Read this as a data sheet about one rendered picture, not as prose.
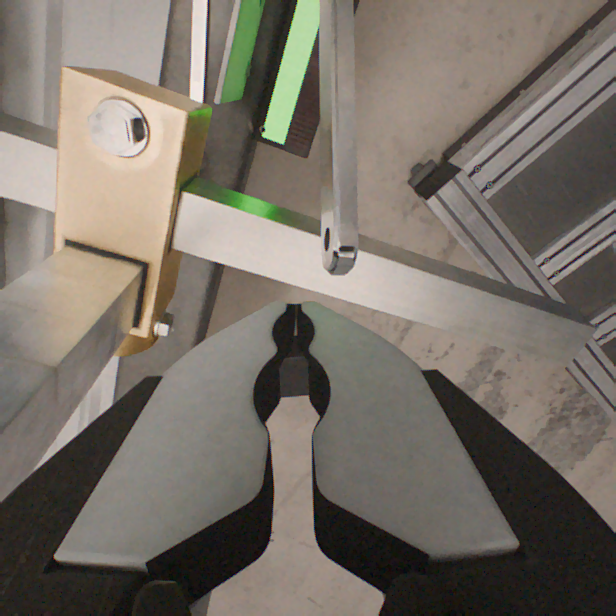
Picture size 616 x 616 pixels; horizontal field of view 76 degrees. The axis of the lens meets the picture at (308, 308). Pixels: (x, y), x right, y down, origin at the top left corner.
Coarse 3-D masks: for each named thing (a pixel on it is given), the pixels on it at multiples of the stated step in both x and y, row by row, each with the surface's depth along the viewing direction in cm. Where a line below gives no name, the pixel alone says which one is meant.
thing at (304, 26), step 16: (304, 0) 27; (304, 16) 28; (304, 32) 28; (288, 48) 29; (304, 48) 29; (288, 64) 29; (304, 64) 29; (288, 80) 30; (288, 96) 30; (272, 112) 31; (288, 112) 31; (272, 128) 31
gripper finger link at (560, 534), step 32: (448, 384) 8; (448, 416) 7; (480, 416) 7; (480, 448) 7; (512, 448) 7; (512, 480) 6; (544, 480) 6; (512, 512) 6; (544, 512) 6; (576, 512) 6; (544, 544) 5; (576, 544) 5; (608, 544) 5; (448, 576) 5; (480, 576) 5; (512, 576) 5; (544, 576) 5; (576, 576) 5; (608, 576) 5; (448, 608) 5; (480, 608) 5; (512, 608) 5; (544, 608) 5; (576, 608) 5; (608, 608) 5
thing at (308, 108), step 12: (312, 60) 29; (312, 72) 29; (312, 84) 30; (300, 96) 30; (312, 96) 30; (300, 108) 31; (312, 108) 31; (300, 120) 31; (312, 120) 31; (300, 132) 31; (312, 132) 31; (288, 144) 32; (300, 144) 32
